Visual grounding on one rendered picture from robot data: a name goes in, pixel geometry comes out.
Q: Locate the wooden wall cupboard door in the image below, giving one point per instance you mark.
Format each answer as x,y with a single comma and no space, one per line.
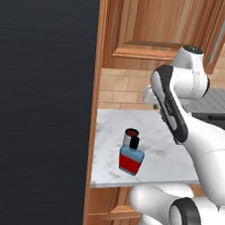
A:
152,19

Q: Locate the black fridge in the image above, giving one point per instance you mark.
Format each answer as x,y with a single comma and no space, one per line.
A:
36,101

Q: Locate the grey cup with dark drink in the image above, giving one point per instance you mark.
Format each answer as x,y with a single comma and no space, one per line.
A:
129,136

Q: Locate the blue bottle with red label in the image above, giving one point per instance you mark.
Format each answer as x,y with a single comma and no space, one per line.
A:
131,158

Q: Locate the wooden drawer front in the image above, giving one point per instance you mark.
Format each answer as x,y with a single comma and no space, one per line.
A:
107,200

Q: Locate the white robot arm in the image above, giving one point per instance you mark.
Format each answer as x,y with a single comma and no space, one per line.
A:
210,146

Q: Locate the grey microwave oven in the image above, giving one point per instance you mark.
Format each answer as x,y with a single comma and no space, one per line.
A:
219,102

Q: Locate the wooden cupboard side panel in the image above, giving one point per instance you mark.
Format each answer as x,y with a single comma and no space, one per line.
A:
96,82

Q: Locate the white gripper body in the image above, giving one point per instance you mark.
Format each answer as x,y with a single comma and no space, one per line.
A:
150,95

